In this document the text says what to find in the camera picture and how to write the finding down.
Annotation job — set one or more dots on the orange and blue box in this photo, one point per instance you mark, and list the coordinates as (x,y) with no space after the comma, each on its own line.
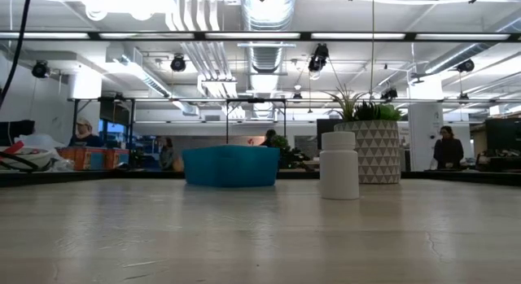
(81,158)

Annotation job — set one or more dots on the white bowl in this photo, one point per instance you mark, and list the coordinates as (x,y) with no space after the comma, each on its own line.
(34,155)

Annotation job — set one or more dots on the red object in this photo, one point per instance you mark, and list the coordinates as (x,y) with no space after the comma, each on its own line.
(14,147)

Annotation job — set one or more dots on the white pillar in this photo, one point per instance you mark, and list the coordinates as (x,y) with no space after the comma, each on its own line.
(425,137)

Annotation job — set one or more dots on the green succulent plant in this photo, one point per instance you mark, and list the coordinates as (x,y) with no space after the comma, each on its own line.
(378,112)

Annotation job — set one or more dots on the dark leafy plant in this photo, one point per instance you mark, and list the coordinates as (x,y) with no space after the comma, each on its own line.
(291,155)

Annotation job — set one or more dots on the black table edge rail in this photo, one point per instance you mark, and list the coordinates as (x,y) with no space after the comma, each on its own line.
(142,176)

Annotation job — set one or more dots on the black overhead light bar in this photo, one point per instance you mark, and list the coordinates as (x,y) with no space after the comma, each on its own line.
(305,36)

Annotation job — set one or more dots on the black metal frame stand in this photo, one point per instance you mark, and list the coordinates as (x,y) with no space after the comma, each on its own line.
(103,99)
(256,100)

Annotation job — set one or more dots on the person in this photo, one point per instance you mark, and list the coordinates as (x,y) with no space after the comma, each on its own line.
(447,151)
(84,131)
(268,136)
(167,154)

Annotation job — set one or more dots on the blue lit screen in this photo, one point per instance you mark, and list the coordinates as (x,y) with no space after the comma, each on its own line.
(116,128)

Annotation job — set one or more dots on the blue plastic basket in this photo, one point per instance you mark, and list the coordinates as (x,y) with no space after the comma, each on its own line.
(230,166)

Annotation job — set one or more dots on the white pill bottle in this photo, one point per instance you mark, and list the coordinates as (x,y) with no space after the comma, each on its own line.
(339,170)

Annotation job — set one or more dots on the pale spiky plant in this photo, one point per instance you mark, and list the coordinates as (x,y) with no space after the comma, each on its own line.
(347,107)

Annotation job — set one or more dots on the black ceiling spot lamp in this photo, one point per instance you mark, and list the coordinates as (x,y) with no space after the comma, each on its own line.
(465,65)
(318,58)
(178,63)
(40,69)
(390,93)

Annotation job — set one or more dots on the clear plastic bag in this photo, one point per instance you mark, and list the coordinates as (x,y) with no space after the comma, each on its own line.
(40,141)

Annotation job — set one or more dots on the black monitor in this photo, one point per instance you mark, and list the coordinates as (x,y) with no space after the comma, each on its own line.
(325,125)
(502,133)

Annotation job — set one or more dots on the black boxy object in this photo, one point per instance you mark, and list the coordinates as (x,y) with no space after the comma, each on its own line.
(16,131)

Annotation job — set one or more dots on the triangle-patterned grey white planter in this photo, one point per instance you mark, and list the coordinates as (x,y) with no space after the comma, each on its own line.
(380,154)

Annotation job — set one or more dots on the silver ventilation duct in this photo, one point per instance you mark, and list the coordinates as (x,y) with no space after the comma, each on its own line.
(266,15)

